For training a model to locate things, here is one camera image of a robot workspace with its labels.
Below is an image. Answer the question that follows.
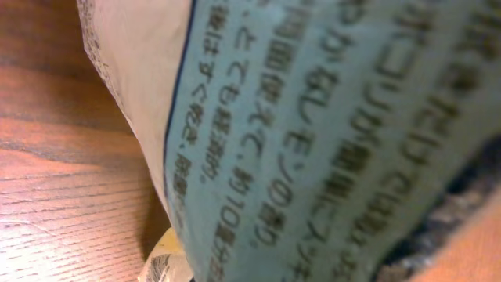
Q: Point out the white blue snack bag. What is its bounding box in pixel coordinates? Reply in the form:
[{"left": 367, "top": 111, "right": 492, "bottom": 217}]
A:
[{"left": 77, "top": 0, "right": 500, "bottom": 282}]

